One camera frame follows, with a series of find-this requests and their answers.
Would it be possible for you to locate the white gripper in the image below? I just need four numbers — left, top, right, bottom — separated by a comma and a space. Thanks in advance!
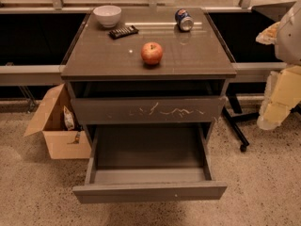
256, 0, 301, 130

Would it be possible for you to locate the red apple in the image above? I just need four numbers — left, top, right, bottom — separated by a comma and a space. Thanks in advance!
140, 42, 163, 65

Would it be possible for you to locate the grey drawer cabinet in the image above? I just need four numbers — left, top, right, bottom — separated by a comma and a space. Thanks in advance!
62, 7, 236, 140

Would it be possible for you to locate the open grey lower drawer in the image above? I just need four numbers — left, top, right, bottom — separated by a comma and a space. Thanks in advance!
73, 123, 227, 203

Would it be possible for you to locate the scratched grey upper drawer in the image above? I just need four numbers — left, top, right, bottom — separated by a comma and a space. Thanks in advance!
71, 96, 225, 124

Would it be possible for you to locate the black rolling stand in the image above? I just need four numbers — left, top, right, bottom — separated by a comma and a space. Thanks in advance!
222, 95, 300, 153

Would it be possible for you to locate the blue soda can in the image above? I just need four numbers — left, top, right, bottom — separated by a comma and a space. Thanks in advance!
175, 8, 194, 32

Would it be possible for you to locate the black chocolate bar wrapper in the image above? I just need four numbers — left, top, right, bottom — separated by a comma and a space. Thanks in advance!
108, 25, 139, 40

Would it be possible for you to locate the white ceramic bowl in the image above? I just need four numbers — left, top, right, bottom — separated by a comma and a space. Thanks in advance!
93, 5, 121, 27

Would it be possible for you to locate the white snack bag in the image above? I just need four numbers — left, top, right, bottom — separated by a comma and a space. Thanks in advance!
63, 106, 75, 131

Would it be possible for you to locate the open cardboard box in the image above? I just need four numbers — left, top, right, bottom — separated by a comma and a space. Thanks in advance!
24, 84, 91, 159

